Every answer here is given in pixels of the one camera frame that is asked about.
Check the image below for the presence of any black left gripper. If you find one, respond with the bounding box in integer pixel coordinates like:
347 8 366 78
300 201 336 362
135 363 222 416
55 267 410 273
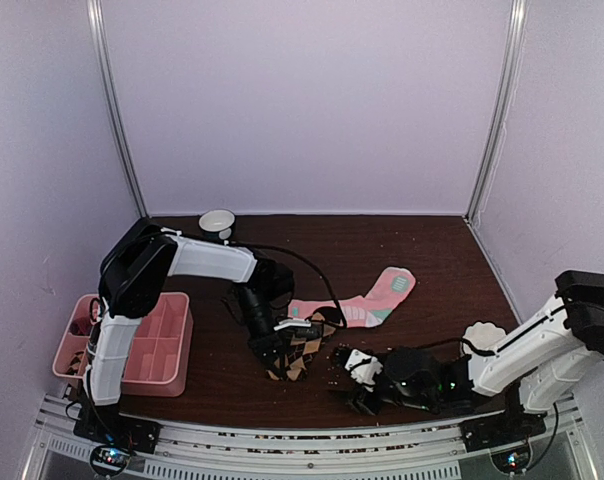
235 284 286 378

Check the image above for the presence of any brown beige argyle sock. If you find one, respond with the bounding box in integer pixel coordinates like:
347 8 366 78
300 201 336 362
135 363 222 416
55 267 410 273
286 306 345 382

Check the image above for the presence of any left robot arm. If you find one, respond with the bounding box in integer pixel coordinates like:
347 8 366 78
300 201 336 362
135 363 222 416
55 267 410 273
84 220 294 444

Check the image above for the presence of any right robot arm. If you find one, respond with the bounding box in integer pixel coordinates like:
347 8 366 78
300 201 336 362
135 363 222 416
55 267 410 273
331 270 604 442

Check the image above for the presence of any pink sock with teal patches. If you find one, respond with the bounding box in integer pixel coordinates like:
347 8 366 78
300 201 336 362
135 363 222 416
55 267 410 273
287 267 416 328

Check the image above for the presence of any pink plastic organizer tray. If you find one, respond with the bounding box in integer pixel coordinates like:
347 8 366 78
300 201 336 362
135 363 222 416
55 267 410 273
52 292 193 398

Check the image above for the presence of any dark blue white bowl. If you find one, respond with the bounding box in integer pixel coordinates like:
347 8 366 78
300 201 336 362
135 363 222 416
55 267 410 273
198 209 236 241

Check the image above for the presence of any white paper-lined bowl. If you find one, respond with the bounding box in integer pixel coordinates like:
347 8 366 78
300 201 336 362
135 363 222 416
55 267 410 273
460 322 507 356

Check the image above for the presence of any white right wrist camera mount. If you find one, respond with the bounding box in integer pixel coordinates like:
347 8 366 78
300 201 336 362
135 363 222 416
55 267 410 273
344 349 383 392

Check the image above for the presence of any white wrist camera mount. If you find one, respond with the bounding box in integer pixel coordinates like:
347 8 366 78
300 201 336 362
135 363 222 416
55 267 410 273
344 349 383 392
273 318 312 331

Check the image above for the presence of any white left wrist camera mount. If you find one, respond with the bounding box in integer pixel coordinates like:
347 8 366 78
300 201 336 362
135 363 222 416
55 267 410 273
273 318 312 331

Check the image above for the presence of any aluminium front rail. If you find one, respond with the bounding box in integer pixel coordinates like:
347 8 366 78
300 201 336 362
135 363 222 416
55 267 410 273
16 395 604 479

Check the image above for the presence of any grey aluminium frame post left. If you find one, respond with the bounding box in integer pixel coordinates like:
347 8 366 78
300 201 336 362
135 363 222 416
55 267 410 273
86 0 149 218

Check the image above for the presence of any grey aluminium frame post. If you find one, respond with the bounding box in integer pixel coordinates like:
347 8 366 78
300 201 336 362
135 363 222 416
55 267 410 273
86 0 149 218
465 0 528 231

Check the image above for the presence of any grey aluminium frame post right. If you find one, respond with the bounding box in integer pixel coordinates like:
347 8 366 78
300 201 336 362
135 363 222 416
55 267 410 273
465 0 528 231

